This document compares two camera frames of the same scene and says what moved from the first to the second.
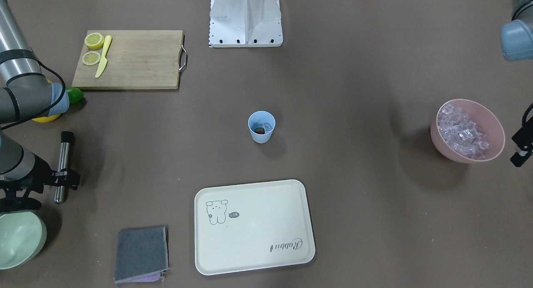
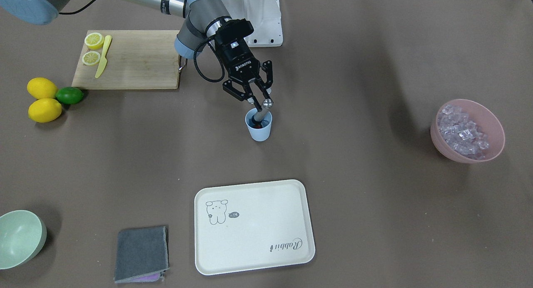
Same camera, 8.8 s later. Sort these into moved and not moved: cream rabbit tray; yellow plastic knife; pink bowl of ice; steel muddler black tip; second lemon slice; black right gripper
Moved: steel muddler black tip; black right gripper
Not moved: cream rabbit tray; second lemon slice; yellow plastic knife; pink bowl of ice
